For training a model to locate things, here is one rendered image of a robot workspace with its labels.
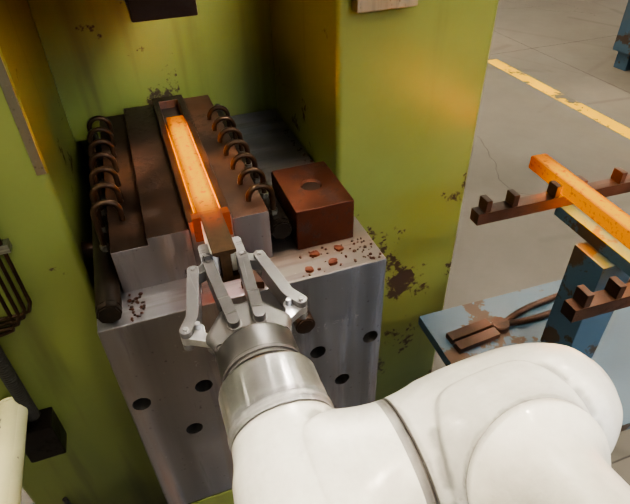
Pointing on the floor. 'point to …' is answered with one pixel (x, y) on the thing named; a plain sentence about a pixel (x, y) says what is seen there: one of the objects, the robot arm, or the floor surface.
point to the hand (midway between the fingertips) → (219, 244)
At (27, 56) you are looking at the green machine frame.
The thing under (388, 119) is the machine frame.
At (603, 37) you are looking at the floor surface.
